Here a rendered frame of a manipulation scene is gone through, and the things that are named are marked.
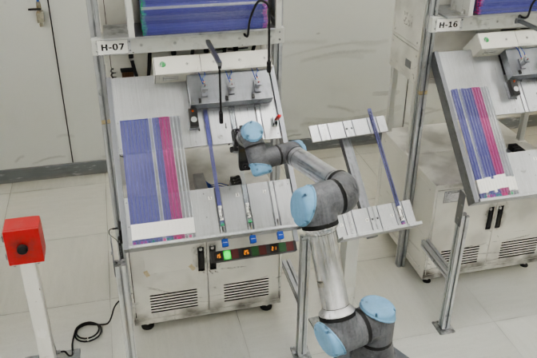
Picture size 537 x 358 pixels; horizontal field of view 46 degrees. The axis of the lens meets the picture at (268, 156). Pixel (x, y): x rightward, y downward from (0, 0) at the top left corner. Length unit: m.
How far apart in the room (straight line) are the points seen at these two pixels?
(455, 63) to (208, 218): 1.34
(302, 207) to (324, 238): 0.12
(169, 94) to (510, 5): 1.54
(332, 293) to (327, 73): 2.69
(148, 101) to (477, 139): 1.42
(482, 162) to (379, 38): 1.87
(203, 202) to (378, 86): 2.44
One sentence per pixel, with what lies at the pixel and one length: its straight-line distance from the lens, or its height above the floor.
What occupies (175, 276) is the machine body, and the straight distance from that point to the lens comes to 2.94.
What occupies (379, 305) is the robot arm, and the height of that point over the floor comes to 0.78.
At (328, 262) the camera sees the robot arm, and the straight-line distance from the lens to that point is 1.95.
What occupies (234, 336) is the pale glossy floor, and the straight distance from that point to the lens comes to 3.09.
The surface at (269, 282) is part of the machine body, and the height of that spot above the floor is 0.20.
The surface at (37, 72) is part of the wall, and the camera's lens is 4.22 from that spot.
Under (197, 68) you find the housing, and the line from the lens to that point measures 2.62.
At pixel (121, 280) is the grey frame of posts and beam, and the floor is 0.56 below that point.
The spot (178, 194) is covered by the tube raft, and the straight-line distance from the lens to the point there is 2.49.
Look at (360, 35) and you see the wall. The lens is 4.47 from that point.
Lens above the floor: 2.13
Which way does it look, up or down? 28 degrees down
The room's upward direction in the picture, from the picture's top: straight up
